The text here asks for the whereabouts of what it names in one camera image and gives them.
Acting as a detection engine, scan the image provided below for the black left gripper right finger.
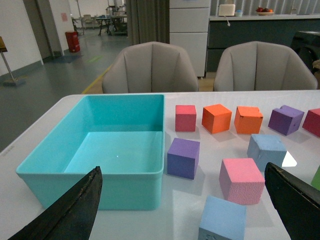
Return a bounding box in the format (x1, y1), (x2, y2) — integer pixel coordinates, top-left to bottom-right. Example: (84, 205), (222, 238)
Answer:
(264, 162), (320, 240)

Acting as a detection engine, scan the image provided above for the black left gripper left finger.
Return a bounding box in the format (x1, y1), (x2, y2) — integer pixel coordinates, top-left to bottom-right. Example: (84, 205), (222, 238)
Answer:
(10, 166), (103, 240)

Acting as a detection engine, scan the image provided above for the light blue foam cube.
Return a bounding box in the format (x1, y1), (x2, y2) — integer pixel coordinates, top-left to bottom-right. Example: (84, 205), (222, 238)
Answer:
(198, 196), (247, 240)
(247, 134), (287, 172)

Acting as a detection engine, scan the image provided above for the green foam cube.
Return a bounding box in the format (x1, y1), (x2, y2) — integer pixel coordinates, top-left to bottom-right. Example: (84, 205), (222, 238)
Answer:
(311, 166), (320, 190)

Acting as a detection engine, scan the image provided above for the pink foam cube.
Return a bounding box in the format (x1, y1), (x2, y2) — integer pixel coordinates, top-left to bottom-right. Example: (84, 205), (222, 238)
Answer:
(219, 158), (265, 205)

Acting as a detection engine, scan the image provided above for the dark red foam cube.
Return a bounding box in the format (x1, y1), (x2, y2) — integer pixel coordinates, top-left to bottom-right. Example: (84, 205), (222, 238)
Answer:
(302, 108), (320, 137)

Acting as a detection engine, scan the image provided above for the notched purple foam cube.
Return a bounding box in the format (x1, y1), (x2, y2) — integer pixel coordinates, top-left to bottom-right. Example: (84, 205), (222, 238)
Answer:
(268, 105), (305, 136)

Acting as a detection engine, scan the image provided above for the teal plastic bin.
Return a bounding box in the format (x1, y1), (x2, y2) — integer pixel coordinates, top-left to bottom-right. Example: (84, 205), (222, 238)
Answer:
(16, 94), (165, 211)

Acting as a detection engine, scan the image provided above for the chipped orange foam cube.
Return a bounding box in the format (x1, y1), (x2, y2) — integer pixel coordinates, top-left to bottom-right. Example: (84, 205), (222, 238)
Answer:
(234, 106), (263, 135)

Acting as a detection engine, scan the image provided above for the right beige armchair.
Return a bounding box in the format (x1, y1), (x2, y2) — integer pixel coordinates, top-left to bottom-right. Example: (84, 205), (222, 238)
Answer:
(214, 41), (318, 92)

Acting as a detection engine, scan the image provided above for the beige armchair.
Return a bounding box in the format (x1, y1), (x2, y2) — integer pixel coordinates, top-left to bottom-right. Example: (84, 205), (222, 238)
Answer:
(101, 41), (199, 94)
(214, 41), (318, 92)

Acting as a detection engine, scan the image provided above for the sign stand with base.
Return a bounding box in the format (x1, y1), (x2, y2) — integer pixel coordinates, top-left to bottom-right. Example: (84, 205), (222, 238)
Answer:
(0, 37), (26, 87)

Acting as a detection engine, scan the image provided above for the left beige armchair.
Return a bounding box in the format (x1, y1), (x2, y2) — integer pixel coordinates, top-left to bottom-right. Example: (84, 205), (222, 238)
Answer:
(101, 41), (199, 94)

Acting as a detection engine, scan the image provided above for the red fire extinguisher box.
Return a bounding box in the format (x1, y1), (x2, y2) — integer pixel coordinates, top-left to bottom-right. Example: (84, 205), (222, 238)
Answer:
(65, 31), (80, 53)

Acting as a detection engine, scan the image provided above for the dark grey counter cabinet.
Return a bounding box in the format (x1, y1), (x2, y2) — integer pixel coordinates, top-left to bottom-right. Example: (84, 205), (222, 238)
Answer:
(206, 15), (320, 72)

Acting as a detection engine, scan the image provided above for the fruit bowl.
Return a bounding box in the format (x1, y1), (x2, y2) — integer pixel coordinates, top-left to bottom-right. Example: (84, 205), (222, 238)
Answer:
(255, 7), (275, 16)

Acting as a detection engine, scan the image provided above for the white toaster appliance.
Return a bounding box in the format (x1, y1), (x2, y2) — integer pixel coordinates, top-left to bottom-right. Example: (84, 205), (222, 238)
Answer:
(218, 4), (236, 17)

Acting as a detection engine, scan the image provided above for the grey curtain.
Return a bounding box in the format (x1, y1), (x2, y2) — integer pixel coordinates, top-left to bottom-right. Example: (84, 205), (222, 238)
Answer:
(126, 0), (170, 45)

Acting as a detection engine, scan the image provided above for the white drawer cabinet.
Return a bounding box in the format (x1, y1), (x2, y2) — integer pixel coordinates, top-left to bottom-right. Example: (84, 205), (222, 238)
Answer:
(169, 0), (211, 78)

